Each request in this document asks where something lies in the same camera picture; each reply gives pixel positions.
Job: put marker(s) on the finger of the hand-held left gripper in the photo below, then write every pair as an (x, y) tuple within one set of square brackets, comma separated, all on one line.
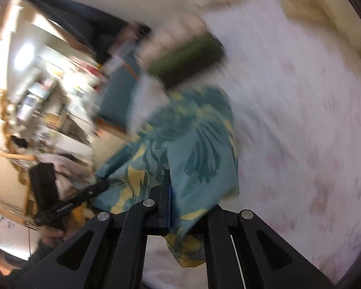
[(78, 199)]

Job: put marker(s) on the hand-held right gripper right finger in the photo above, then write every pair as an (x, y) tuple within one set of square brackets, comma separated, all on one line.
[(217, 227)]

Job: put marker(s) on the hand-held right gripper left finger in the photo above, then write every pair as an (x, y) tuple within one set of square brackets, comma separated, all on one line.
[(169, 209)]

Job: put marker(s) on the teal yellow leaf print pants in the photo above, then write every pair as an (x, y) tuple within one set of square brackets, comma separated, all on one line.
[(195, 144)]

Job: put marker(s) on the person's left hand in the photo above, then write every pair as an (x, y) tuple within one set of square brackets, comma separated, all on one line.
[(52, 236)]

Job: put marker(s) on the white cloth pile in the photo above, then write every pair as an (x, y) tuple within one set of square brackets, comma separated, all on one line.
[(69, 168)]

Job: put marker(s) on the cluttered shelf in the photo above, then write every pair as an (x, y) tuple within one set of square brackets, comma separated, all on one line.
[(54, 102)]

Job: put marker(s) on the blue cloth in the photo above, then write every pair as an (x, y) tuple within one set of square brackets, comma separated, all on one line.
[(120, 90)]

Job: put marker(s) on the white floral bed blanket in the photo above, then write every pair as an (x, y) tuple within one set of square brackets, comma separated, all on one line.
[(288, 126)]

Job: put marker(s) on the round ceiling lamp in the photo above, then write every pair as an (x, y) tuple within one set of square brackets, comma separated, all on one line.
[(24, 56)]

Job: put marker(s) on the dark green cloth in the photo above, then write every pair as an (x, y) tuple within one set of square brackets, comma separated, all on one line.
[(188, 60)]

